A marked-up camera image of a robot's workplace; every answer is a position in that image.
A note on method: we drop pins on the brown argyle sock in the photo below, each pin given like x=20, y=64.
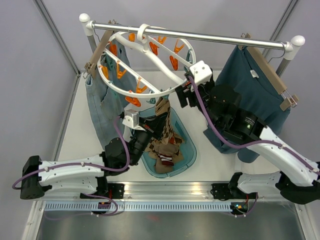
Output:
x=153, y=148

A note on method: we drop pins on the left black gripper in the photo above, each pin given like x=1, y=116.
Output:
x=151, y=127

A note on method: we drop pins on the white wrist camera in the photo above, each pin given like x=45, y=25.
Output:
x=201, y=72
x=131, y=119

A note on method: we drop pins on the orange clip front left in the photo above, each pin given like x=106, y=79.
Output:
x=133, y=100

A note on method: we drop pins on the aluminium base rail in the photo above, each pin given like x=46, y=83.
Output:
x=118, y=190

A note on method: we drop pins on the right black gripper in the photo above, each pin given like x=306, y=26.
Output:
x=188, y=91

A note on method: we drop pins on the teal plastic basin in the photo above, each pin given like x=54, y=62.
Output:
x=187, y=148

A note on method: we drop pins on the beige clothes hanger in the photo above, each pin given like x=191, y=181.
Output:
x=289, y=101
x=97, y=51

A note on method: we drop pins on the right beige clothes hanger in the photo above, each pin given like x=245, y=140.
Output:
x=289, y=101

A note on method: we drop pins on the left beige clothes hanger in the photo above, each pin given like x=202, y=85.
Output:
x=97, y=51

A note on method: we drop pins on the metal clothes rack rail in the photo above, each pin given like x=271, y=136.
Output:
x=290, y=48

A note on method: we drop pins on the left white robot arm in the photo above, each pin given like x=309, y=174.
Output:
x=86, y=178

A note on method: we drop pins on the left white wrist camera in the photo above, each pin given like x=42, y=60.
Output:
x=131, y=119

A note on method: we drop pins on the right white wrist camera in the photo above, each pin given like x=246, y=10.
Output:
x=201, y=72

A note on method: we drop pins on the blue denim garment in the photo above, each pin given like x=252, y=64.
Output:
x=104, y=103

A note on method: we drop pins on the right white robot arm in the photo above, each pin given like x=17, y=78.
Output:
x=297, y=179

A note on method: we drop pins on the teal clip front left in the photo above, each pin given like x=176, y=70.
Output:
x=152, y=100

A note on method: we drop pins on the white round clip hanger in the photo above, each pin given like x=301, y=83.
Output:
x=138, y=39

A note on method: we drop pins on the beige orange argyle sock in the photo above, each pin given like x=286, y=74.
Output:
x=169, y=135

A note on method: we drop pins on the teal clip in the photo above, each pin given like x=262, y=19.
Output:
x=165, y=97
x=152, y=100

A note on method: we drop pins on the white slotted cable duct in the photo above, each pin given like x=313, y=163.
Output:
x=135, y=206

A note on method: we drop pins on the teal long sleeve shirt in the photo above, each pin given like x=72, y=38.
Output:
x=258, y=96

